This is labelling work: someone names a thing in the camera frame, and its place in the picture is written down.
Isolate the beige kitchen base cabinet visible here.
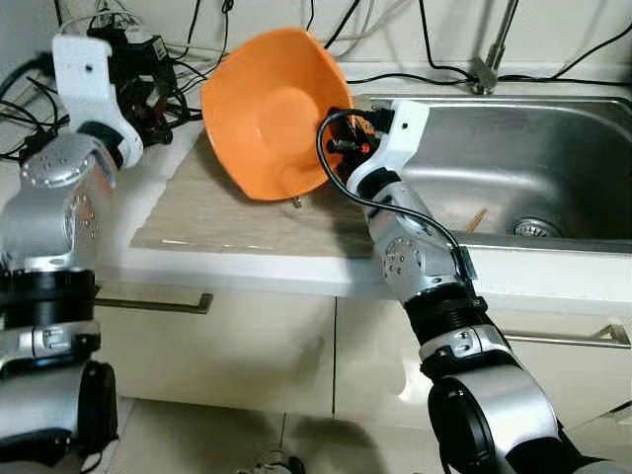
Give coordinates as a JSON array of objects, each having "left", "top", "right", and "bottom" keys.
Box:
[{"left": 89, "top": 275, "right": 632, "bottom": 437}]

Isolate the black battery charger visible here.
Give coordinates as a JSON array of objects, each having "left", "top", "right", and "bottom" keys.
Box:
[{"left": 89, "top": 25, "right": 186, "bottom": 146}]

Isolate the wooden chopstick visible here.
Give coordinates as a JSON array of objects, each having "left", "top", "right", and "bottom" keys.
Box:
[{"left": 464, "top": 206, "right": 491, "bottom": 236}]

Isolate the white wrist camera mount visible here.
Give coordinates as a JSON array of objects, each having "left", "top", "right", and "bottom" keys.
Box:
[
  {"left": 346, "top": 99, "right": 432, "bottom": 198},
  {"left": 51, "top": 35, "right": 141, "bottom": 151}
]

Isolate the grey robot foot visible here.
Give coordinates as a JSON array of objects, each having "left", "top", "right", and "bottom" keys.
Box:
[{"left": 252, "top": 449, "right": 309, "bottom": 474}]

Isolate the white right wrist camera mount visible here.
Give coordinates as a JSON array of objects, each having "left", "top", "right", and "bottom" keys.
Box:
[{"left": 346, "top": 99, "right": 432, "bottom": 198}]

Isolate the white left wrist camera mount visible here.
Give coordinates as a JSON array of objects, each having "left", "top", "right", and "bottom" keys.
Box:
[{"left": 51, "top": 35, "right": 141, "bottom": 151}]

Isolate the chrome faucet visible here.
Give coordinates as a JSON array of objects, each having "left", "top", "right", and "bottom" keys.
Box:
[{"left": 468, "top": 0, "right": 520, "bottom": 96}]

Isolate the beige woven placemat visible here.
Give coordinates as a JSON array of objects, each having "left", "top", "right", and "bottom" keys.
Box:
[{"left": 131, "top": 126, "right": 398, "bottom": 258}]

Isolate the stainless steel sink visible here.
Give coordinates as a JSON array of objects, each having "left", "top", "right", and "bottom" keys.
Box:
[{"left": 351, "top": 94, "right": 632, "bottom": 244}]

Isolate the sink drain strainer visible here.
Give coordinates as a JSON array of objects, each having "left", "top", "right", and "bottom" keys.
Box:
[{"left": 513, "top": 219, "right": 560, "bottom": 241}]

